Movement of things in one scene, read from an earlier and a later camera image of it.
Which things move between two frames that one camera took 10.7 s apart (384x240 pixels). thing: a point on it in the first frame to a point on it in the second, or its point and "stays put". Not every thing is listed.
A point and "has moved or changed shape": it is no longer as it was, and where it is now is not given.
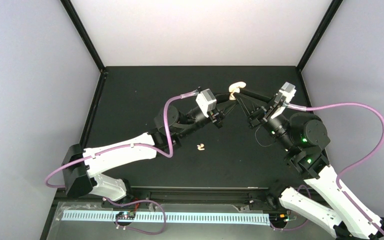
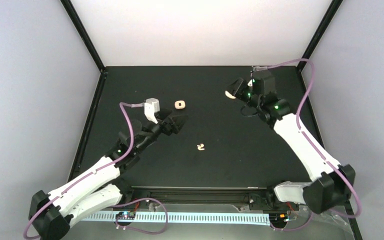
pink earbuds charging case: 235,87 has moved or changed shape
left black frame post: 91,47 stays put
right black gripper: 255,114 to 237,87
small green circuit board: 130,215 stays put
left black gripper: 223,108 to 173,127
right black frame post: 334,5 stays put
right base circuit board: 281,218 stays put
